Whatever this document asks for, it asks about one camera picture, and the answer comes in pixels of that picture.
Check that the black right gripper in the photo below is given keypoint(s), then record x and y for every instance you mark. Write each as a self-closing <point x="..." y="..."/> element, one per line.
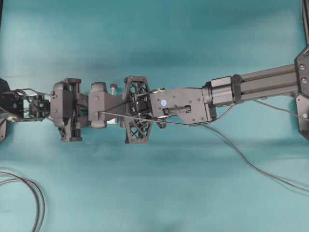
<point x="138" y="110"/>

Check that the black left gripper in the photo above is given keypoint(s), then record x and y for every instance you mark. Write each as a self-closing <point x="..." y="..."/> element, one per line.
<point x="72" y="131"/>

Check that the white clamp with screw knob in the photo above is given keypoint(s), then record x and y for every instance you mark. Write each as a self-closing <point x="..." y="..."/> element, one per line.
<point x="112" y="91"/>

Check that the black frame post right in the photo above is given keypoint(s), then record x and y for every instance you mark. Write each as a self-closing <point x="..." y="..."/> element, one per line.
<point x="305" y="18"/>

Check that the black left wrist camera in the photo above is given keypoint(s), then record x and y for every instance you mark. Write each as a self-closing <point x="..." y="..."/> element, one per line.
<point x="61" y="104"/>

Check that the black frame post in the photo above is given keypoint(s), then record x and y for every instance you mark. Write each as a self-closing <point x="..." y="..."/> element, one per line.
<point x="1" y="9"/>
<point x="305" y="18"/>

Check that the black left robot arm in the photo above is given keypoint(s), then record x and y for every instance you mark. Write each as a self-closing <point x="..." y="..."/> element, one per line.
<point x="17" y="106"/>

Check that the black frame post left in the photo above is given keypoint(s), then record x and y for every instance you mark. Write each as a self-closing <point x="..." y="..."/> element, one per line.
<point x="1" y="9"/>

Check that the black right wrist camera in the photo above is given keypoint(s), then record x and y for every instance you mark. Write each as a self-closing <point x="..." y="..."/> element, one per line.
<point x="99" y="101"/>

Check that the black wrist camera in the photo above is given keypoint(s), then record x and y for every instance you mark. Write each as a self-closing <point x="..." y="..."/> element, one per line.
<point x="61" y="104"/>
<point x="99" y="101"/>

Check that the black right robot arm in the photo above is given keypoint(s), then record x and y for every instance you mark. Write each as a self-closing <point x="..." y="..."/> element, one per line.
<point x="197" y="106"/>

